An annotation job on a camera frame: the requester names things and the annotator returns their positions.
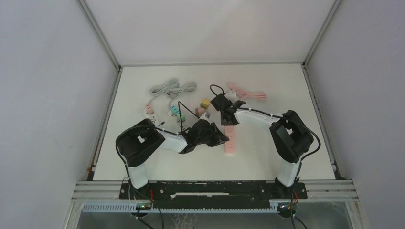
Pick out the pink power strip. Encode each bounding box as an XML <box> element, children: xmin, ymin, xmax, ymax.
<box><xmin>225</xmin><ymin>126</ymin><xmax>236</xmax><ymax>154</ymax></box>

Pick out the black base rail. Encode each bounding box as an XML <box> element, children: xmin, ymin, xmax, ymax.
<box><xmin>119</xmin><ymin>180</ymin><xmax>308</xmax><ymax>210</ymax></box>

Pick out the green charger plug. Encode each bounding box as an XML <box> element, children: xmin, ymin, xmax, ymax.
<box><xmin>176</xmin><ymin>113</ymin><xmax>185</xmax><ymax>122</ymax></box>

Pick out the teal charger plug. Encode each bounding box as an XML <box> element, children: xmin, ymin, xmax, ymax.
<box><xmin>170</xmin><ymin>105</ymin><xmax>179</xmax><ymax>115</ymax></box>

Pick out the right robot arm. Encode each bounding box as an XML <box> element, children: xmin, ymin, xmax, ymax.
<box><xmin>211</xmin><ymin>94</ymin><xmax>321</xmax><ymax>198</ymax></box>

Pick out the white power strip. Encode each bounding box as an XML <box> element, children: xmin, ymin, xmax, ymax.
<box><xmin>146</xmin><ymin>113</ymin><xmax>161</xmax><ymax>126</ymax></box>

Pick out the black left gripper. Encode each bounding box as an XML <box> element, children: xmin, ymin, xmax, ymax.
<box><xmin>195</xmin><ymin>123</ymin><xmax>229</xmax><ymax>148</ymax></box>

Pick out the black left camera cable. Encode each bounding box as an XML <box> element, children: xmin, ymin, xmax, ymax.
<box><xmin>177</xmin><ymin>101</ymin><xmax>200</xmax><ymax>134</ymax></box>

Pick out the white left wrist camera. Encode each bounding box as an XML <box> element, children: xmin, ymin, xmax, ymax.
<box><xmin>199</xmin><ymin>111</ymin><xmax>210</xmax><ymax>121</ymax></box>

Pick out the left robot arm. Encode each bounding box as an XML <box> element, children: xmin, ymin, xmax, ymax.
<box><xmin>115</xmin><ymin>118</ymin><xmax>229</xmax><ymax>199</ymax></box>

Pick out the pink power strip cable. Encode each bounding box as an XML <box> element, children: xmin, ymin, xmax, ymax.
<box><xmin>226</xmin><ymin>82</ymin><xmax>267</xmax><ymax>102</ymax></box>

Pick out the pink USB charger plug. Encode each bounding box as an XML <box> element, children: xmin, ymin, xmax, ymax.
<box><xmin>145</xmin><ymin>104</ymin><xmax>154</xmax><ymax>115</ymax></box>

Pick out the grey power strip cable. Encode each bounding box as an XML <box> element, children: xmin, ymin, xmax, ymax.
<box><xmin>147</xmin><ymin>79</ymin><xmax>180</xmax><ymax>106</ymax></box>

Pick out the yellow charger plug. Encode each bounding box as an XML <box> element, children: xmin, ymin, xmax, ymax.
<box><xmin>200</xmin><ymin>99</ymin><xmax>210</xmax><ymax>109</ymax></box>

